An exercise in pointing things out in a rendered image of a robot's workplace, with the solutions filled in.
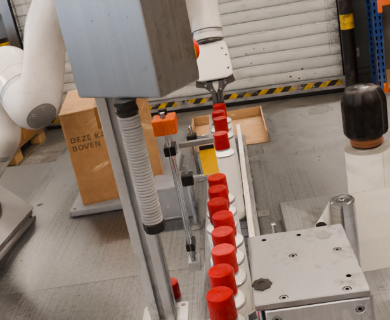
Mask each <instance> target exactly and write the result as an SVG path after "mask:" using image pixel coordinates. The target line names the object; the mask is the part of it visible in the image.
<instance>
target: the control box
mask: <svg viewBox="0 0 390 320"><path fill-rule="evenodd" d="M53 1H54V4H55V8H56V13H57V15H58V20H59V23H60V27H61V30H62V35H63V39H64V42H65V47H66V49H67V54H68V59H69V61H70V66H71V69H72V73H73V76H74V81H75V85H76V88H77V92H78V95H79V97H80V98H163V97H165V96H167V95H169V94H171V93H173V92H175V91H177V90H179V89H181V88H184V87H185V86H188V85H189V84H191V83H194V82H195V81H198V80H199V77H200V76H199V71H198V65H197V52H196V49H195V46H194V44H193V38H192V32H191V28H190V21H189V18H188V11H187V7H186V1H185V0H53Z"/></svg>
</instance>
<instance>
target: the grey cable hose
mask: <svg viewBox="0 0 390 320"><path fill-rule="evenodd" d="M114 107H115V109H116V115H117V116H118V120H119V123H120V124H119V126H120V129H121V132H122V138H123V141H124V145H125V148H126V154H127V159H128V160H129V161H128V162H129V166H130V169H131V174H132V178H133V183H134V186H135V190H136V195H137V198H138V204H139V207H140V211H141V216H142V219H143V223H142V224H143V228H144V231H145V232H146V234H149V235H155V234H159V233H161V232H163V231H164V230H165V228H166V227H165V226H166V223H165V220H164V217H162V212H161V208H160V203H159V198H158V194H157V189H156V186H155V180H154V177H153V172H152V168H151V165H150V159H149V156H148V151H147V147H146V142H145V138H144V137H145V136H144V134H143V128H142V125H141V122H140V121H141V119H140V116H139V112H138V110H139V107H138V106H137V104H136V98H121V99H119V100H116V101H115V102H114Z"/></svg>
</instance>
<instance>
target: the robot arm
mask: <svg viewBox="0 0 390 320"><path fill-rule="evenodd" d="M185 1H186V7H187V11H188V18H189V21H190V28H191V32H192V38H193V39H194V40H196V42H197V43H198V46H199V48H200V55H199V57H198V58H197V65H198V71H199V76H200V77H199V80H198V81H196V87H197V88H205V89H206V90H208V91H210V92H211V94H212V101H213V105H214V104H217V103H224V97H223V90H224V89H225V87H226V86H227V84H230V83H232V82H234V81H235V78H234V76H233V69H232V65H231V59H230V54H229V51H228V47H227V44H226V41H223V40H222V39H223V38H224V35H223V28H222V24H221V16H220V12H219V5H218V0H185ZM66 50H67V49H66V47H65V42H64V39H63V35H62V30H61V27H60V23H59V20H58V15H57V13H56V8H55V4H54V1H53V0H32V2H31V5H30V8H29V11H28V13H27V18H26V21H25V28H24V34H23V50H21V49H20V48H17V47H15V46H1V47H0V178H1V176H2V175H3V173H4V171H5V169H6V168H7V166H8V164H9V163H10V161H11V159H12V157H13V155H14V154H15V152H16V150H17V148H18V146H19V145H20V141H21V134H22V131H21V127H23V128H25V129H28V130H38V129H41V128H44V127H46V126H47V125H49V124H50V123H51V122H52V121H53V120H54V119H55V117H56V116H57V114H58V112H59V110H60V106H61V103H62V96H63V84H64V72H65V54H66ZM225 79H226V80H225ZM223 80H224V81H223ZM214 81H218V92H216V90H215V89H214V87H213V84H212V82H214ZM202 83H207V84H202Z"/></svg>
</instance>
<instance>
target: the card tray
mask: <svg viewBox="0 0 390 320"><path fill-rule="evenodd" d="M227 115H228V116H227V117H229V118H230V119H231V120H232V125H233V132H234V135H237V126H236V124H240V129H241V134H242V135H245V141H246V145H252V144H257V143H264V142H269V138H268V130H267V127H266V123H265V120H264V116H263V112H262V109H261V106H257V107H251V108H246V109H239V110H233V111H228V112H227ZM192 130H193V133H197V136H200V135H207V134H209V115H206V116H199V117H193V118H192ZM204 145H208V144H204ZM199 146H203V145H198V146H196V150H197V154H199Z"/></svg>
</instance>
